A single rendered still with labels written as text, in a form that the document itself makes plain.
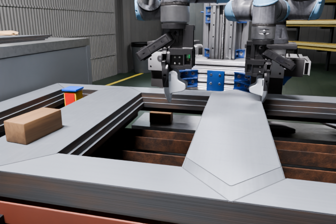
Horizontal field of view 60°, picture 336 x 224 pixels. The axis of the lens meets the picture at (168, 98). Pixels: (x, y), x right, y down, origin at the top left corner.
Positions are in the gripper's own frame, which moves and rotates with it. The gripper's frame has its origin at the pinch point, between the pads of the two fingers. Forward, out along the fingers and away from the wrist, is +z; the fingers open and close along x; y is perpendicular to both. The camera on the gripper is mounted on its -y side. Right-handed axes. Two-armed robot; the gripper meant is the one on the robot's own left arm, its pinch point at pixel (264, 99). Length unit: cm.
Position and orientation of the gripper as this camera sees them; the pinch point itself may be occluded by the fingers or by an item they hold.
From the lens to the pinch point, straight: 105.6
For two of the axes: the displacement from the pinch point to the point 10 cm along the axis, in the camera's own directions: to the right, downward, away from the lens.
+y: -9.7, -0.5, 2.2
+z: 0.1, 9.7, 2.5
